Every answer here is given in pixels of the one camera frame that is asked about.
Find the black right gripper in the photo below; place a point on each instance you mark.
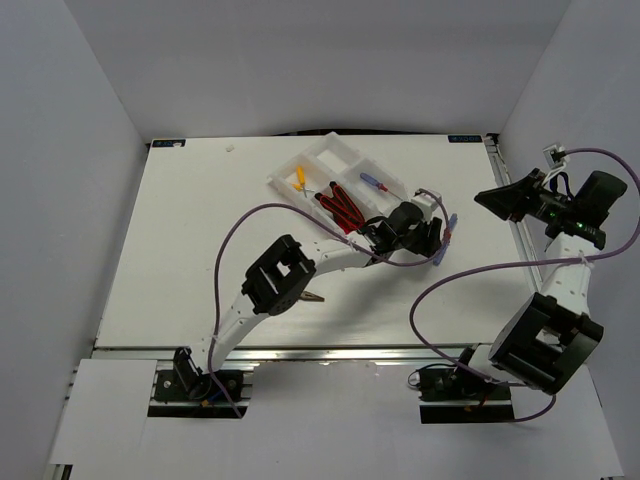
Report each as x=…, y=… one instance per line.
x=512, y=198

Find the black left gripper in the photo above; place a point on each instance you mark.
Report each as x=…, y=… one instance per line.
x=428, y=246

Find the blue screwdriver horizontal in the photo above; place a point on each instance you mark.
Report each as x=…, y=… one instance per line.
x=370, y=180

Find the yellow screwdriver short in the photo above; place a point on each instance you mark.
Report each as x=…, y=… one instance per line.
x=301, y=188

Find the yellow screwdriver long shaft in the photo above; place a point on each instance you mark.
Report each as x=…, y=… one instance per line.
x=301, y=178

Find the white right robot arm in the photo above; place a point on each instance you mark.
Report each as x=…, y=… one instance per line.
x=552, y=335

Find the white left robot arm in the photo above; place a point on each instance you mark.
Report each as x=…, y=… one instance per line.
x=276, y=280

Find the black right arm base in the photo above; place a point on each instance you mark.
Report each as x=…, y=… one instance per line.
x=448, y=395

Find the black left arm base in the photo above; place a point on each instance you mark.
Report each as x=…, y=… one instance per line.
x=204, y=398

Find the white compartment organizer tray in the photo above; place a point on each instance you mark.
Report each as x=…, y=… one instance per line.
x=331, y=172

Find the blue label right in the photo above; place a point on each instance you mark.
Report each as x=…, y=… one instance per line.
x=462, y=138

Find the blue label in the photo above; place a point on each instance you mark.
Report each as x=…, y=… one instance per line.
x=168, y=143
x=462, y=138

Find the yellow pliers lower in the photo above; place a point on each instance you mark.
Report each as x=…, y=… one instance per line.
x=311, y=297

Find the blue label left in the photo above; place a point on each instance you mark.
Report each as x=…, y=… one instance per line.
x=168, y=143

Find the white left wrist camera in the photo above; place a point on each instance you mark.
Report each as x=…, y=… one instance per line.
x=429, y=198

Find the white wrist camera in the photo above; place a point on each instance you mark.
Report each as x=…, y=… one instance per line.
x=429, y=198
x=555, y=156

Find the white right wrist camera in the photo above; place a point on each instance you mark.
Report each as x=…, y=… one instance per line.
x=555, y=156

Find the aluminium rail front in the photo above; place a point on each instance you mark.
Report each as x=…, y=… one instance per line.
x=251, y=356

